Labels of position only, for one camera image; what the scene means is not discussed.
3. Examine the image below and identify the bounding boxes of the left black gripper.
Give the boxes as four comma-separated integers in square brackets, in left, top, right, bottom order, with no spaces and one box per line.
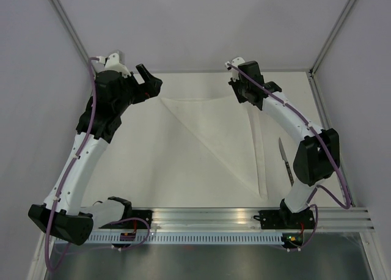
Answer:
[114,64,162,115]

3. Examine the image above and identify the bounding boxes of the aluminium frame post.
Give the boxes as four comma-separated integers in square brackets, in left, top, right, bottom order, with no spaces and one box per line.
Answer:
[48,0,89,65]
[309,0,359,77]

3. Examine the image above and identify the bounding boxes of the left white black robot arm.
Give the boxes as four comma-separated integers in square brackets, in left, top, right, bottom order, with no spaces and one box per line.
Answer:
[28,64,163,246]

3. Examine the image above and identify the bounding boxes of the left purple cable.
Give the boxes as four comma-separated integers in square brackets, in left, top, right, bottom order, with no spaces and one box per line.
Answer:
[44,57,101,272]

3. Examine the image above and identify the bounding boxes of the purple cable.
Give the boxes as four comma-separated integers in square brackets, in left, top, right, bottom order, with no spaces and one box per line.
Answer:
[227,62,352,209]
[44,57,101,272]

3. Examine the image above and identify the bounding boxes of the white cloth napkin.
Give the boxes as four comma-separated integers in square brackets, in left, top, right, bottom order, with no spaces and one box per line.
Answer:
[161,96,268,201]

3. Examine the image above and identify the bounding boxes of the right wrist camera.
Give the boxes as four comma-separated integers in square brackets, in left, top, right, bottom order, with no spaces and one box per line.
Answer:
[224,57,245,81]

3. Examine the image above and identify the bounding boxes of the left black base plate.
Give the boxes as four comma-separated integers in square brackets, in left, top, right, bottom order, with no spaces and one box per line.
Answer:
[122,209,153,232]

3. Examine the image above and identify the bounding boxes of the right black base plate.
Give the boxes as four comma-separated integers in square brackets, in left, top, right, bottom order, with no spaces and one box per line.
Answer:
[253,208,315,230]

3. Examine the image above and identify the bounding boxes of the steel table knife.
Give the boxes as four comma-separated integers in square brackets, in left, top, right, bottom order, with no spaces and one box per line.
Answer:
[279,138,294,186]

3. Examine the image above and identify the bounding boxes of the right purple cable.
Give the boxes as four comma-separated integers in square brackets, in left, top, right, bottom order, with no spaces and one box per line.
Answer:
[227,62,352,209]

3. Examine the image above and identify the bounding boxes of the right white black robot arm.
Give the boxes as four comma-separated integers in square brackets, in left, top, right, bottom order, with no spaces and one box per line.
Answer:
[225,57,340,228]

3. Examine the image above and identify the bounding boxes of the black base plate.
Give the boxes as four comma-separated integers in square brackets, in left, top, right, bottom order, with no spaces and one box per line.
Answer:
[253,208,315,230]
[122,209,153,232]

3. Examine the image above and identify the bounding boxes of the aluminium mounting rail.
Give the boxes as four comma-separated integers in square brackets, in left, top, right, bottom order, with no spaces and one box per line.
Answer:
[91,207,376,232]

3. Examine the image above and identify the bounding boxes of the right aluminium frame post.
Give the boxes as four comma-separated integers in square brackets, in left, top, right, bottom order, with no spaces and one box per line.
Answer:
[309,0,359,77]

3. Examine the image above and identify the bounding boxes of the white slotted cable duct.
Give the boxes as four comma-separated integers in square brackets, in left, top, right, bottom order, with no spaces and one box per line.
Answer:
[86,232,283,245]

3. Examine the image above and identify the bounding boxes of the left aluminium frame post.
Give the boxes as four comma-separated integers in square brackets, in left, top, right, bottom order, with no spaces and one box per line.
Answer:
[48,0,89,65]

